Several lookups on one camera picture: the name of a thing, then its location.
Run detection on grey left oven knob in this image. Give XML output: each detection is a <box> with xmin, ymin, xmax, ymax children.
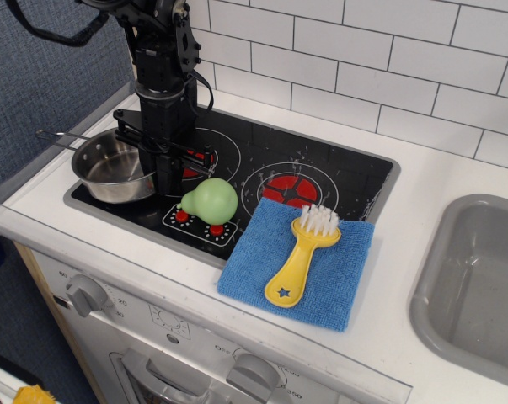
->
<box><xmin>66</xmin><ymin>274</ymin><xmax>108</xmax><ymax>318</ymax></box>

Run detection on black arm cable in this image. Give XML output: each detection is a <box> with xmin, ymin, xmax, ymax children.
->
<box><xmin>4</xmin><ymin>0</ymin><xmax>216</xmax><ymax>114</ymax></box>

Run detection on white toy oven front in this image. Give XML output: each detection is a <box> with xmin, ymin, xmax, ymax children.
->
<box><xmin>35</xmin><ymin>253</ymin><xmax>411</xmax><ymax>403</ymax></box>

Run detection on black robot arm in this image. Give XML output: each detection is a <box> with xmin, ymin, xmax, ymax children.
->
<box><xmin>87</xmin><ymin>1</ymin><xmax>211</xmax><ymax>195</ymax></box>

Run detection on grey right oven knob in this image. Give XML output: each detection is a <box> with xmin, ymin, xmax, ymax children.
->
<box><xmin>226</xmin><ymin>353</ymin><xmax>281</xmax><ymax>403</ymax></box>

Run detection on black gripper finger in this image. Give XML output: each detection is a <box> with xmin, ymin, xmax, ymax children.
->
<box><xmin>137</xmin><ymin>145</ymin><xmax>156</xmax><ymax>175</ymax></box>
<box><xmin>155</xmin><ymin>154</ymin><xmax>184</xmax><ymax>196</ymax></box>

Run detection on yellow object at corner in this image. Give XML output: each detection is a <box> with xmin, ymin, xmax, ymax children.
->
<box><xmin>13</xmin><ymin>385</ymin><xmax>56</xmax><ymax>404</ymax></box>

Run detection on black toy cooktop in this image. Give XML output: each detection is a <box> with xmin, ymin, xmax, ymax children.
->
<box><xmin>64</xmin><ymin>111</ymin><xmax>401</xmax><ymax>267</ymax></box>

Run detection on green toy pear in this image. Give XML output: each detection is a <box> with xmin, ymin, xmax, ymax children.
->
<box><xmin>179</xmin><ymin>178</ymin><xmax>238</xmax><ymax>226</ymax></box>

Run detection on grey oven knob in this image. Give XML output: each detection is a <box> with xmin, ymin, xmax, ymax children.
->
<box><xmin>66</xmin><ymin>274</ymin><xmax>108</xmax><ymax>318</ymax></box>
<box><xmin>226</xmin><ymin>353</ymin><xmax>281</xmax><ymax>403</ymax></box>

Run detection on blue microfibre cloth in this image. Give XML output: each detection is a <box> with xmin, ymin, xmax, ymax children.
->
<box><xmin>217</xmin><ymin>199</ymin><xmax>375</xmax><ymax>332</ymax></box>

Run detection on grey sink basin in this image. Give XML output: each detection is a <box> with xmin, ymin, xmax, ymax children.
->
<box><xmin>409</xmin><ymin>194</ymin><xmax>508</xmax><ymax>385</ymax></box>

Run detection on yellow dish brush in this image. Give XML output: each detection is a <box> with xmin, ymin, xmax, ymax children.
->
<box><xmin>265</xmin><ymin>205</ymin><xmax>341</xmax><ymax>308</ymax></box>

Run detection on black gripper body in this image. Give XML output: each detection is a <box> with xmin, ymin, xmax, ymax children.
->
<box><xmin>113</xmin><ymin>86</ymin><xmax>212</xmax><ymax>174</ymax></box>

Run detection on small steel saucepan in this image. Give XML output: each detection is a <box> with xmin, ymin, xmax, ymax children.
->
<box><xmin>35</xmin><ymin>130</ymin><xmax>156</xmax><ymax>204</ymax></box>

